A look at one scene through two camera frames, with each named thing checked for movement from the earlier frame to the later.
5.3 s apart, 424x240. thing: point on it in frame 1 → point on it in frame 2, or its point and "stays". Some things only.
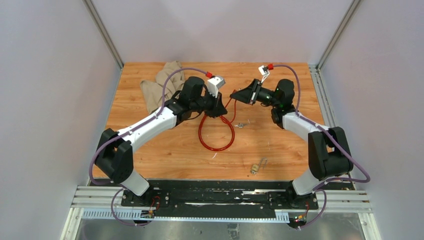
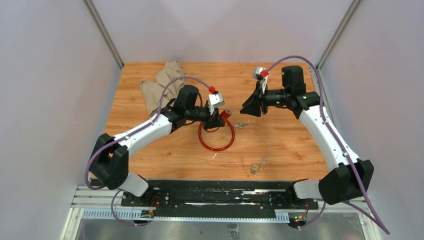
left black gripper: [218, 108] → [213, 121]
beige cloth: [153, 91] stays
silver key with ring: [240, 125] stays
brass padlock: [255, 167] stays
